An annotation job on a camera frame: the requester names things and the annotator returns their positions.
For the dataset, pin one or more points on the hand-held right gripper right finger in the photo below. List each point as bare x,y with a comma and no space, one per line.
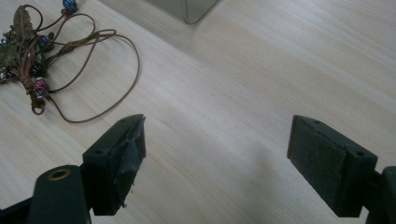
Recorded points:
327,161

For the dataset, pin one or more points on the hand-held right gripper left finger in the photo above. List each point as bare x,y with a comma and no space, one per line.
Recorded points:
115,165

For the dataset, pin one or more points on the grey box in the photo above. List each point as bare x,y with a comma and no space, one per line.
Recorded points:
186,9

